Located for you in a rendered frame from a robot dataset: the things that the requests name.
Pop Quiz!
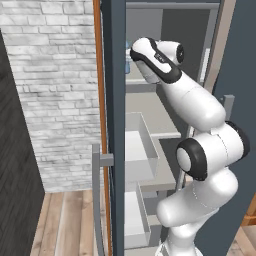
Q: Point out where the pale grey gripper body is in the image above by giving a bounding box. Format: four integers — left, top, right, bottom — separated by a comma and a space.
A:
136, 61, 162, 85

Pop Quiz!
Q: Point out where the dark grey fridge door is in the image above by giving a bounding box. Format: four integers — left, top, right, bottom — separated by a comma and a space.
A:
100, 0, 128, 256

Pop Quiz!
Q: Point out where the dark grey freezer door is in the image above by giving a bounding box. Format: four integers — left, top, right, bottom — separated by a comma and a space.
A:
194, 0, 256, 256

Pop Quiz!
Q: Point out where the small white door bin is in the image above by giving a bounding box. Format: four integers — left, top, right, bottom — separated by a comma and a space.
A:
124, 182, 152, 250

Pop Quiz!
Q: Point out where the blue water bottle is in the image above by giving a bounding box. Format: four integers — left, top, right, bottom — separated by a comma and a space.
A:
125, 39, 132, 75

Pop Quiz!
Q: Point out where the grey fridge interior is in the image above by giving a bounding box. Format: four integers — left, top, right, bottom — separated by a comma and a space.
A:
125, 0, 221, 256

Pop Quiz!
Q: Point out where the orange wooden cabinet side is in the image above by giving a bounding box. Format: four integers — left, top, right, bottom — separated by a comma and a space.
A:
92, 0, 113, 256

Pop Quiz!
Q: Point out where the dark wood panel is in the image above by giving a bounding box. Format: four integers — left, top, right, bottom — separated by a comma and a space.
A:
0, 29, 46, 256

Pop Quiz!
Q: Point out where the brown wooden cabinet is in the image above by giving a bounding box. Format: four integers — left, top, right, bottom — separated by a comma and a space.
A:
240, 193, 256, 228

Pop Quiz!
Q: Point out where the grey freezer door handle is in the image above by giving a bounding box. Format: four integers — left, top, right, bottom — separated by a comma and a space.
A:
218, 94, 236, 122

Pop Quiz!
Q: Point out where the grey fridge door handle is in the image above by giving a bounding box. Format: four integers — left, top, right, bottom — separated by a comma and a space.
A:
91, 143, 115, 256

